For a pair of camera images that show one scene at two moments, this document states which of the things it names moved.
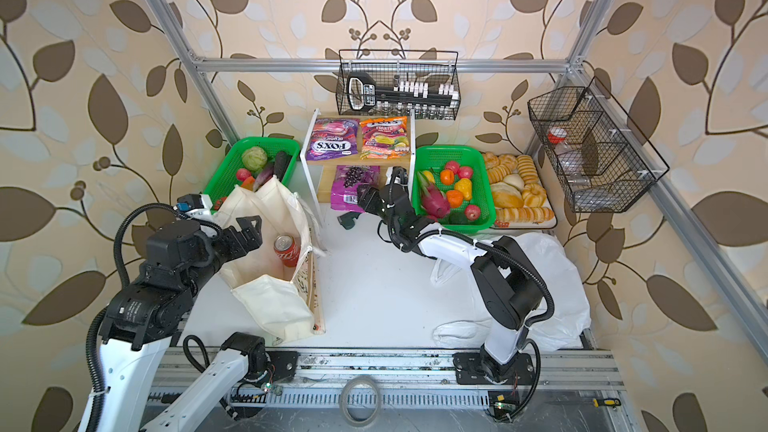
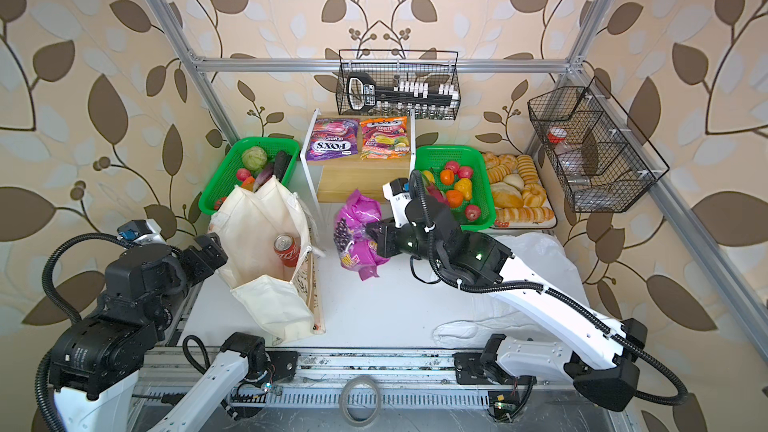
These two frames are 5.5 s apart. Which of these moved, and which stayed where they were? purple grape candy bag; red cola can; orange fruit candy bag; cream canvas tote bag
Moved: purple grape candy bag
Stayed: cream canvas tote bag; red cola can; orange fruit candy bag
